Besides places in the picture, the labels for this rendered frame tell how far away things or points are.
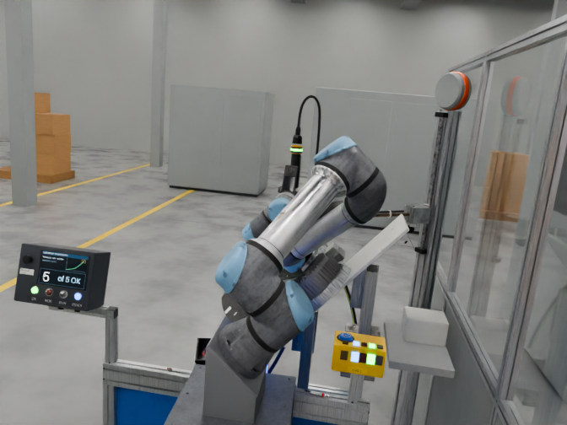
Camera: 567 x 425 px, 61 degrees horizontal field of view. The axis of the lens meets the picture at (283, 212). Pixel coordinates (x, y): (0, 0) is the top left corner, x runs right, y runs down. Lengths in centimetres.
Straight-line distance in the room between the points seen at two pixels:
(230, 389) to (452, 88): 150
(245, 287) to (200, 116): 825
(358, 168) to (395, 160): 611
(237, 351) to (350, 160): 57
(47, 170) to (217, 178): 309
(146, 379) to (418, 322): 106
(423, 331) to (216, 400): 106
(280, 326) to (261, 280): 12
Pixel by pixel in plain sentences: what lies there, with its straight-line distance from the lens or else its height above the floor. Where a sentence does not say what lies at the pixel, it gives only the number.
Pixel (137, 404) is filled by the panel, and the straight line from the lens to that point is 188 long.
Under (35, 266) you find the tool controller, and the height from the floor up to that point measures 119.
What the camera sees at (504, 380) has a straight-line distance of 158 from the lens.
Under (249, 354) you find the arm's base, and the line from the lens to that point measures 123.
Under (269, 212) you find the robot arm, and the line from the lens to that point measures 151.
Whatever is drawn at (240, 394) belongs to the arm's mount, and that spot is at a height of 107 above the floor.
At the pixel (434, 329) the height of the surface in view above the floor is 94.
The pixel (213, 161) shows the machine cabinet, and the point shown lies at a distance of 930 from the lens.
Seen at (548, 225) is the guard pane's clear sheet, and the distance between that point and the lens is 140.
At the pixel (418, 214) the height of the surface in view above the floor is 136.
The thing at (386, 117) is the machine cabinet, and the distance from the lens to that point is 737.
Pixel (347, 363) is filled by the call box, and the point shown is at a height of 101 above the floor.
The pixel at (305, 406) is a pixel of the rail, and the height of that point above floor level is 83.
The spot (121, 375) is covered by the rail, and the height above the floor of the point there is 83.
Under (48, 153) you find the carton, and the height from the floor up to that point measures 53.
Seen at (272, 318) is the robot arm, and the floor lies 127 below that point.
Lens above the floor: 177
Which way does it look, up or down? 13 degrees down
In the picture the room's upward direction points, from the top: 5 degrees clockwise
